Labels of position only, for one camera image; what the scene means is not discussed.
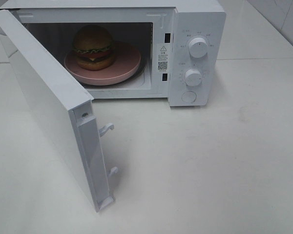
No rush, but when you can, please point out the white round door-release button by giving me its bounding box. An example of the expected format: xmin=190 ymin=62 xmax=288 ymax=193
xmin=182 ymin=91 xmax=196 ymax=103

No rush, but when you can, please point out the white lower timer knob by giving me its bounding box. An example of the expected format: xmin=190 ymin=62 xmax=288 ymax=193
xmin=184 ymin=69 xmax=203 ymax=87

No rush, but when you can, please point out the white microwave oven body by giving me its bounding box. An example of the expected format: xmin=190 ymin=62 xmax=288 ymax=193
xmin=0 ymin=0 xmax=226 ymax=106

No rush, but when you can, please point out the burger with lettuce and tomato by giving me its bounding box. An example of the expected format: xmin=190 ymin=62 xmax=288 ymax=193
xmin=72 ymin=25 xmax=116 ymax=71

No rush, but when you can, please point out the white upper power knob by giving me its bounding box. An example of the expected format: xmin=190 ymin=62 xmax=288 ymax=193
xmin=188 ymin=36 xmax=208 ymax=59

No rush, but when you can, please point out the white warning label sticker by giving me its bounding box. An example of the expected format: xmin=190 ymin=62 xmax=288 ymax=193
xmin=156 ymin=43 xmax=171 ymax=72

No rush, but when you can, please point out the white microwave door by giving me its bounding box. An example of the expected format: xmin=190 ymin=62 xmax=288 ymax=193
xmin=0 ymin=10 xmax=118 ymax=211

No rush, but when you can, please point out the pink round plate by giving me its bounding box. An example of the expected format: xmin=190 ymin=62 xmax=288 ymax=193
xmin=64 ymin=41 xmax=142 ymax=86

